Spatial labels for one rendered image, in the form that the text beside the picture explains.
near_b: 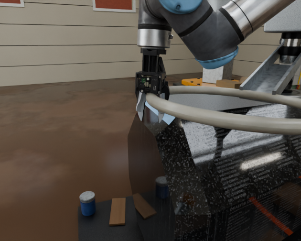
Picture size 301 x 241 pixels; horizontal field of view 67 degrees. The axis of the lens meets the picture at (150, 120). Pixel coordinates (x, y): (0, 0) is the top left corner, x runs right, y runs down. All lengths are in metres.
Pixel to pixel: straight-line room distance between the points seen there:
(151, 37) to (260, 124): 0.33
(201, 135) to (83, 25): 6.31
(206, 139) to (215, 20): 0.46
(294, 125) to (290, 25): 0.76
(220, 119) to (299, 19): 0.81
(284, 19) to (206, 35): 0.71
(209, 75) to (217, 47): 1.52
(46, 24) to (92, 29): 1.18
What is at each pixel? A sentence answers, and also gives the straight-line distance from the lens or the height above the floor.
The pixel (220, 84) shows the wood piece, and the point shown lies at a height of 0.80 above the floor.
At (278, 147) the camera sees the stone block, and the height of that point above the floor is 0.73.
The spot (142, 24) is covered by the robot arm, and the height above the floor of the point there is 1.18.
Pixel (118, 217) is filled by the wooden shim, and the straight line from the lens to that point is 1.64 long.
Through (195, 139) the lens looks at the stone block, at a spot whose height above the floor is 0.80.
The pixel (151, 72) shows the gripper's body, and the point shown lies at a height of 1.06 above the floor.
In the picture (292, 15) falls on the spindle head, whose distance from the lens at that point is 1.19.
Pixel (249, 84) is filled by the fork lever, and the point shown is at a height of 0.98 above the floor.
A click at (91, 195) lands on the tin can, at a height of 0.14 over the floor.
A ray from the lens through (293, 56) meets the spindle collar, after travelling 1.25.
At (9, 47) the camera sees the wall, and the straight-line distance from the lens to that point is 6.89.
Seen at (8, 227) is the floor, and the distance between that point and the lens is 1.85.
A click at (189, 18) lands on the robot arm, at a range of 0.51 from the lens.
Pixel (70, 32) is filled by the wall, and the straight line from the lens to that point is 6.90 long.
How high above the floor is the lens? 1.14
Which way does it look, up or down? 20 degrees down
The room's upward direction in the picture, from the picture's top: straight up
